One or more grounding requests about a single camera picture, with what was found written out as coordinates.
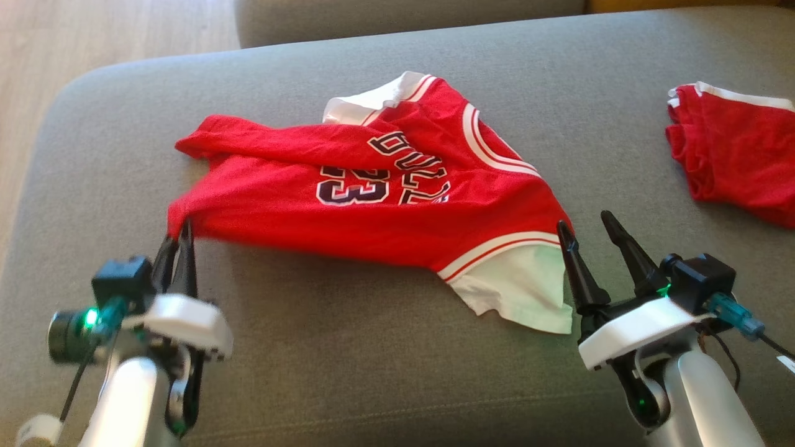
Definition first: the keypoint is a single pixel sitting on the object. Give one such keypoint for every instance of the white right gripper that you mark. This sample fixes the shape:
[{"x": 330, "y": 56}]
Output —
[{"x": 633, "y": 329}]

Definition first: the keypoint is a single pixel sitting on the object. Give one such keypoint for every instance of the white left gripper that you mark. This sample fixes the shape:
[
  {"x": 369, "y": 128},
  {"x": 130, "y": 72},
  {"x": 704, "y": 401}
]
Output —
[{"x": 186, "y": 323}]

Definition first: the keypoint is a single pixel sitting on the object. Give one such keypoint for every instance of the red garment with white trim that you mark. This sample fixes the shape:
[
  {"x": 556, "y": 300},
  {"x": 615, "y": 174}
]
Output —
[{"x": 739, "y": 155}]

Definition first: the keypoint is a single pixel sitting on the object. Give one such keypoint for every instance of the red number 23 basketball jersey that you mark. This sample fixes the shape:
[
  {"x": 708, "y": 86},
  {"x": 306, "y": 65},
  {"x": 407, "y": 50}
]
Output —
[{"x": 372, "y": 211}]

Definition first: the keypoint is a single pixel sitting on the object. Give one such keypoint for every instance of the large grey sofa seat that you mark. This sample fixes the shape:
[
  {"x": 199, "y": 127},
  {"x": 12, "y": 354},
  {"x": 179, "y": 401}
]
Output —
[{"x": 341, "y": 372}]

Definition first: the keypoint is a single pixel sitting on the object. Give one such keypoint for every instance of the yellow sofa cushion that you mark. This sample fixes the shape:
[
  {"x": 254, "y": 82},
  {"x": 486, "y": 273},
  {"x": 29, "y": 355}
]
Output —
[{"x": 683, "y": 5}]

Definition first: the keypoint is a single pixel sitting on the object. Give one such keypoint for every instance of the light grey sofa cushion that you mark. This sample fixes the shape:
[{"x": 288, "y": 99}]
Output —
[{"x": 404, "y": 18}]

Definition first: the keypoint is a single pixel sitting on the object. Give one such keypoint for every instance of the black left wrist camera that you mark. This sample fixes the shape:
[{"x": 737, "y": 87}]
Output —
[{"x": 121, "y": 282}]

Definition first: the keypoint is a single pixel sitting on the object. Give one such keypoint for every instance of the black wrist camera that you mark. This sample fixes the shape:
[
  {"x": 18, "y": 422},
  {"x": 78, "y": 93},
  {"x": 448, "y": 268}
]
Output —
[
  {"x": 121, "y": 282},
  {"x": 699, "y": 279}
]

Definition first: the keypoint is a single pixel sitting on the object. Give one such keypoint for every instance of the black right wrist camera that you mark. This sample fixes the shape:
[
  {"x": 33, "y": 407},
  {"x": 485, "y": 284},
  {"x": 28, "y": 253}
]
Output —
[{"x": 699, "y": 279}]

